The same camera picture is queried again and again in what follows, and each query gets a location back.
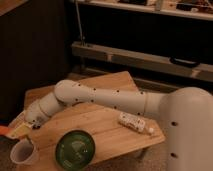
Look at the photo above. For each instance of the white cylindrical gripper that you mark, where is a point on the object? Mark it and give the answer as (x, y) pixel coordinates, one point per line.
(20, 127)

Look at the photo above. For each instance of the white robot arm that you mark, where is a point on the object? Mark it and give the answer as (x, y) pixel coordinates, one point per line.
(187, 114)

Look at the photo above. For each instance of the white ceramic cup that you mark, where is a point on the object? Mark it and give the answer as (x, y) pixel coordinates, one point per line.
(24, 153)

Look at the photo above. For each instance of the green patterned plate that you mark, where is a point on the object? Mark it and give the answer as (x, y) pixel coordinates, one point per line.
(75, 150)

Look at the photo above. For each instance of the wooden table top board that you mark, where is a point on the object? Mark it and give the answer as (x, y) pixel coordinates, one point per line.
(111, 139)

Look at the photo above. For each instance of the grey vertical pole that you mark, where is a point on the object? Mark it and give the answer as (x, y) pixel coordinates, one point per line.
(79, 23)

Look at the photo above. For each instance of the upper wooden shelf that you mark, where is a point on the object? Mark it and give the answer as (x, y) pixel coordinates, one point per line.
(155, 8)

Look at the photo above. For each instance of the black handle loop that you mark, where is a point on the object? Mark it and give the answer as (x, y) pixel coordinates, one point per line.
(188, 64)

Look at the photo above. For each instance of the grey metal shelf rail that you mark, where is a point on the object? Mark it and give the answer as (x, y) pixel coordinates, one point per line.
(141, 60)

